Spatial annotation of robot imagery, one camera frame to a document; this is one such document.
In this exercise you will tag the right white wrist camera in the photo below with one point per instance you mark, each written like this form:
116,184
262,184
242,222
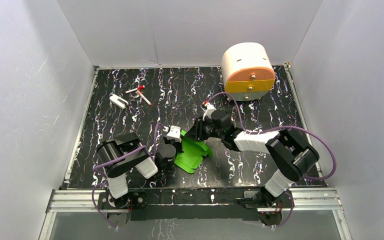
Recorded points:
208,109

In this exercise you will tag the red capped marker pen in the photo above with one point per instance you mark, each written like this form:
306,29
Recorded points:
135,89

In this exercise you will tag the small white plastic clip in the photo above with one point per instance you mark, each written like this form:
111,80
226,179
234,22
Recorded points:
118,101

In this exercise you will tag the green paper box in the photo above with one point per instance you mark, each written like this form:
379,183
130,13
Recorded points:
193,154

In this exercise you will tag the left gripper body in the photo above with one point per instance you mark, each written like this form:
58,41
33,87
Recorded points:
177,147

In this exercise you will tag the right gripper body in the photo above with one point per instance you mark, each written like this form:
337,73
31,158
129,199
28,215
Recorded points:
208,130

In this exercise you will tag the round cream drawer cabinet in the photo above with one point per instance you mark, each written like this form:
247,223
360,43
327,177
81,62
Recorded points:
247,72

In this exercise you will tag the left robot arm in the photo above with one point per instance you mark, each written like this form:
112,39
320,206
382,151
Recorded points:
120,154

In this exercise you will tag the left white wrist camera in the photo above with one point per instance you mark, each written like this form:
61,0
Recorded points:
173,132

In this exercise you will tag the pink tube pen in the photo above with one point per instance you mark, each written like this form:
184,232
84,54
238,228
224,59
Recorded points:
143,97

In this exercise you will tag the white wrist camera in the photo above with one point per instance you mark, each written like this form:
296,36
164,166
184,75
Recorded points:
208,109
173,132

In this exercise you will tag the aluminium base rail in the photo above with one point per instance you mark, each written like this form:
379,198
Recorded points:
86,200

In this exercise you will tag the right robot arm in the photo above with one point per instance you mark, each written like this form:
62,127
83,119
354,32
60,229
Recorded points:
293,155

